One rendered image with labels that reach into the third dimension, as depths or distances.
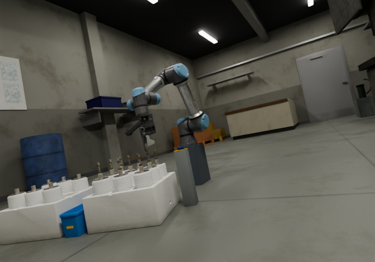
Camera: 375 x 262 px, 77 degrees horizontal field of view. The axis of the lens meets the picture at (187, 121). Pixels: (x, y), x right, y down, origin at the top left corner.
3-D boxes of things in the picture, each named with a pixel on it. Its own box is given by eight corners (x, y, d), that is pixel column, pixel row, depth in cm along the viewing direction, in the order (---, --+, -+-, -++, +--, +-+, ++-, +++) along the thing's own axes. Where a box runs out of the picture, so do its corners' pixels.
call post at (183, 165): (187, 202, 139) (176, 150, 141) (198, 200, 138) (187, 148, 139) (184, 207, 132) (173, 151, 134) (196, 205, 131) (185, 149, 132)
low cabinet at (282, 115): (299, 124, 781) (293, 100, 786) (294, 129, 595) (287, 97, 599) (248, 134, 862) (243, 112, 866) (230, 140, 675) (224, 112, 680)
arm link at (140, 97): (148, 87, 137) (137, 86, 130) (151, 105, 137) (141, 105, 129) (138, 91, 141) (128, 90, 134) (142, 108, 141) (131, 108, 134)
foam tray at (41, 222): (54, 218, 168) (50, 193, 169) (102, 210, 160) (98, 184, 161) (0, 245, 130) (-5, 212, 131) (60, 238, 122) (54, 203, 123)
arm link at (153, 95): (147, 96, 152) (134, 95, 143) (160, 91, 147) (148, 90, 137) (149, 107, 152) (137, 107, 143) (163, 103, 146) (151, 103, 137)
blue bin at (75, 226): (97, 216, 149) (94, 197, 149) (113, 214, 146) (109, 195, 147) (61, 239, 120) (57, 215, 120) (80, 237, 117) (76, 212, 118)
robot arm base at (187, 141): (185, 146, 202) (183, 134, 203) (201, 143, 195) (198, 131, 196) (176, 148, 189) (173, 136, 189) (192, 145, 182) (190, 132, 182)
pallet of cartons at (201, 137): (191, 146, 786) (187, 126, 790) (216, 142, 742) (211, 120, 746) (172, 152, 683) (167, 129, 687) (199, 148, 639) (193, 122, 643)
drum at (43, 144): (54, 187, 377) (46, 137, 382) (78, 183, 356) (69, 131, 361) (19, 198, 327) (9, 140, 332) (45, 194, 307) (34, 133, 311)
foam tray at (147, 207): (124, 208, 157) (119, 180, 158) (181, 199, 148) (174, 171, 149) (87, 234, 118) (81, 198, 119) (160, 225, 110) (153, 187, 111)
